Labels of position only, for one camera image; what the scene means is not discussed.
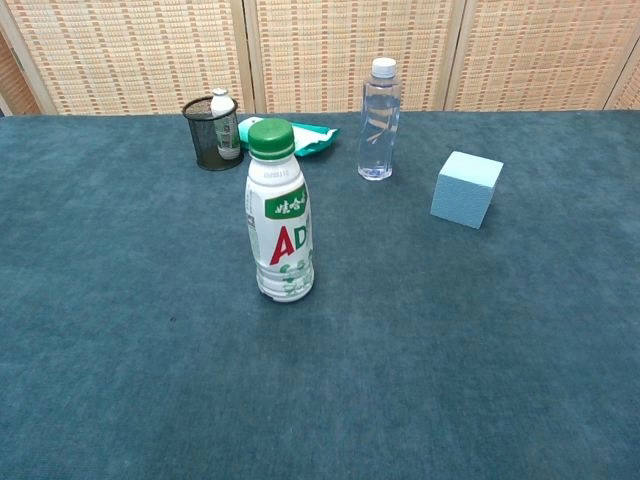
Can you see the black mesh pen cup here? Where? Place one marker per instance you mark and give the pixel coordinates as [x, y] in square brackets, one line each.
[202, 145]

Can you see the green wet wipes pack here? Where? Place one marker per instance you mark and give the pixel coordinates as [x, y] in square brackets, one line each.
[315, 141]

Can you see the blue carpet table cloth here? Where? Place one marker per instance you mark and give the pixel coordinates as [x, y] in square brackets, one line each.
[150, 375]

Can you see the white AD milk bottle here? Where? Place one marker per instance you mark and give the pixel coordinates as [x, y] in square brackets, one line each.
[280, 240]

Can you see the clear water bottle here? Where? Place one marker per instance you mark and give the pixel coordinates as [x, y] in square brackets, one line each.
[377, 130]

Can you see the small white yogurt bottle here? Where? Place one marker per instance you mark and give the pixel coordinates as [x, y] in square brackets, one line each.
[222, 107]

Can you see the bamboo folding screen panel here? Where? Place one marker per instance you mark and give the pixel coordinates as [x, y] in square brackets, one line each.
[125, 50]
[629, 90]
[15, 85]
[350, 50]
[540, 50]

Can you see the light blue foam cube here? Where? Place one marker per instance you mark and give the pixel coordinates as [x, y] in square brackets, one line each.
[462, 195]

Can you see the green plastic bottle cap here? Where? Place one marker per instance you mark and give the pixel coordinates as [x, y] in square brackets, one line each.
[270, 140]

